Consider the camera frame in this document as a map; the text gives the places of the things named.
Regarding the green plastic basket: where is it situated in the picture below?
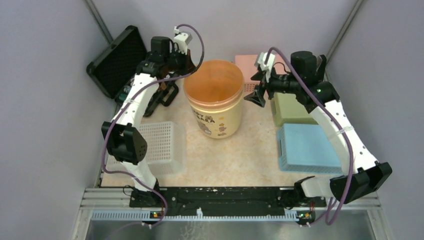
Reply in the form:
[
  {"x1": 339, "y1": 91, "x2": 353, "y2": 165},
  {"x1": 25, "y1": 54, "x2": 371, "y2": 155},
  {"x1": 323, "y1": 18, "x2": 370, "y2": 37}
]
[{"x1": 270, "y1": 93, "x2": 317, "y2": 128}]

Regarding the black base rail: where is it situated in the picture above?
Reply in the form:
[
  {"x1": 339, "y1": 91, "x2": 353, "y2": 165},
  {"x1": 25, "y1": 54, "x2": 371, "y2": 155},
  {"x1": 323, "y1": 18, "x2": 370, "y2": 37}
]
[{"x1": 129, "y1": 186, "x2": 327, "y2": 217}]

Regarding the orange capybara bucket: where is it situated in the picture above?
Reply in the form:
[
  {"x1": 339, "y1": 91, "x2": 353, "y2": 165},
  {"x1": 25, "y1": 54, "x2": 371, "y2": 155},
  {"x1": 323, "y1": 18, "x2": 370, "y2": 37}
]
[{"x1": 183, "y1": 60, "x2": 245, "y2": 139}]

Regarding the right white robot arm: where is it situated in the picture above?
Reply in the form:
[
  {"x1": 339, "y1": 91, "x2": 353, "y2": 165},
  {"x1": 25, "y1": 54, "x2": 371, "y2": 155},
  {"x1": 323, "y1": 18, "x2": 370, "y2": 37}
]
[{"x1": 245, "y1": 48, "x2": 393, "y2": 206}]

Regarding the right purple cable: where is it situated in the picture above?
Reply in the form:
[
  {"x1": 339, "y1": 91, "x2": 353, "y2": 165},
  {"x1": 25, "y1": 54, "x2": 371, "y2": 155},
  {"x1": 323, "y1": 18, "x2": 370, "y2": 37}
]
[{"x1": 264, "y1": 46, "x2": 355, "y2": 226}]

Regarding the blue plastic basket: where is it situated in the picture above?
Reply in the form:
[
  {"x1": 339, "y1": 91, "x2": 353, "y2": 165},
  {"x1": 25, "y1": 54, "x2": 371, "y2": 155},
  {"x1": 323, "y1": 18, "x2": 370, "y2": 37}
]
[{"x1": 276, "y1": 123, "x2": 343, "y2": 175}]

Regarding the black case with parts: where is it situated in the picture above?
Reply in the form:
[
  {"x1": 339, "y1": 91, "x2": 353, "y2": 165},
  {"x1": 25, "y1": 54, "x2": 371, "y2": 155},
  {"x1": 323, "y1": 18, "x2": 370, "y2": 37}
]
[{"x1": 86, "y1": 25, "x2": 186, "y2": 104}]

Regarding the pink plastic basket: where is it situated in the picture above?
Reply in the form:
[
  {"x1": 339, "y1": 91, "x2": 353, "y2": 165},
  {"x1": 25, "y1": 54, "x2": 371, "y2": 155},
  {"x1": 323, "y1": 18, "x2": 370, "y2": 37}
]
[{"x1": 234, "y1": 54, "x2": 289, "y2": 94}]

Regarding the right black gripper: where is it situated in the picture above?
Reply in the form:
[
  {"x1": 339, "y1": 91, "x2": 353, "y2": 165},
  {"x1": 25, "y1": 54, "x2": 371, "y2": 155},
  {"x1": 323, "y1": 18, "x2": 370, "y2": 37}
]
[{"x1": 243, "y1": 67, "x2": 300, "y2": 108}]

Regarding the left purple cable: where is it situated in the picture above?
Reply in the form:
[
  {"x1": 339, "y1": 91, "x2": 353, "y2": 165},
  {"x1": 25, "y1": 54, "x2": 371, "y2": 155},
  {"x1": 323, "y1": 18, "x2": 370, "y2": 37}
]
[{"x1": 100, "y1": 23, "x2": 206, "y2": 228}]

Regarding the white slotted cable duct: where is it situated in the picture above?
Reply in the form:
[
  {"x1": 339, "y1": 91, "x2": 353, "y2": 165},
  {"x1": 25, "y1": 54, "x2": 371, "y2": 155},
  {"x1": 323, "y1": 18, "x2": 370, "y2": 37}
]
[{"x1": 91, "y1": 209, "x2": 299, "y2": 222}]

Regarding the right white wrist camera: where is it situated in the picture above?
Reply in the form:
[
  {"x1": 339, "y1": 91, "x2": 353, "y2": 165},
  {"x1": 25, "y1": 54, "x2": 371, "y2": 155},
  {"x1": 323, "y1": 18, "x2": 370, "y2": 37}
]
[{"x1": 256, "y1": 52, "x2": 276, "y2": 74}]

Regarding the white perforated plastic basket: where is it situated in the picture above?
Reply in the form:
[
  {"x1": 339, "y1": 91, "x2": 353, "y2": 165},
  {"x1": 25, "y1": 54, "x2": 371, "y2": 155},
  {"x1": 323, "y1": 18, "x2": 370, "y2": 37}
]
[{"x1": 106, "y1": 121, "x2": 187, "y2": 179}]

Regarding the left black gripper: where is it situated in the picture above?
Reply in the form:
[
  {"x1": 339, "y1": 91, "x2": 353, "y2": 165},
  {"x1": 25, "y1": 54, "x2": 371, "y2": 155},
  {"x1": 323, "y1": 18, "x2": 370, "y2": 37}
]
[{"x1": 163, "y1": 46, "x2": 196, "y2": 76}]

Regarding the purple cable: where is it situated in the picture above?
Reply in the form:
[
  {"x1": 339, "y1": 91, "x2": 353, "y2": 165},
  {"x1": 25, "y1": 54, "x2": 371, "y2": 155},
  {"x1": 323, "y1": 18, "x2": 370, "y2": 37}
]
[
  {"x1": 264, "y1": 46, "x2": 355, "y2": 226},
  {"x1": 100, "y1": 23, "x2": 206, "y2": 228}
]

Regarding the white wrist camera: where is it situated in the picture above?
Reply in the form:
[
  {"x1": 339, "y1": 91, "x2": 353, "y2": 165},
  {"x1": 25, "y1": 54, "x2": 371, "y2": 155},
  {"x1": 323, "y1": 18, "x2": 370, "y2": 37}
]
[
  {"x1": 256, "y1": 52, "x2": 276, "y2": 74},
  {"x1": 173, "y1": 26, "x2": 193, "y2": 55}
]

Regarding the black and brown stand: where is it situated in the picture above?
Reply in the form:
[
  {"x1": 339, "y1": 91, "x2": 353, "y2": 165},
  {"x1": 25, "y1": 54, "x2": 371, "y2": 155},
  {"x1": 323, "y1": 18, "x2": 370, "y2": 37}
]
[{"x1": 315, "y1": 54, "x2": 328, "y2": 82}]

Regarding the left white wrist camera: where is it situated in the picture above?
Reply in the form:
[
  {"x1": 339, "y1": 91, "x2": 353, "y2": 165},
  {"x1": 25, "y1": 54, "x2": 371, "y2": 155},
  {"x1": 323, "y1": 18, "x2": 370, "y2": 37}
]
[{"x1": 173, "y1": 26, "x2": 193, "y2": 55}]

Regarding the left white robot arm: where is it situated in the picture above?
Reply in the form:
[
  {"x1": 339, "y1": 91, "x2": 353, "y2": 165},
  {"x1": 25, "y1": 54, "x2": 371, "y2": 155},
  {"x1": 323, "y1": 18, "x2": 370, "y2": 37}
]
[{"x1": 101, "y1": 33, "x2": 197, "y2": 207}]

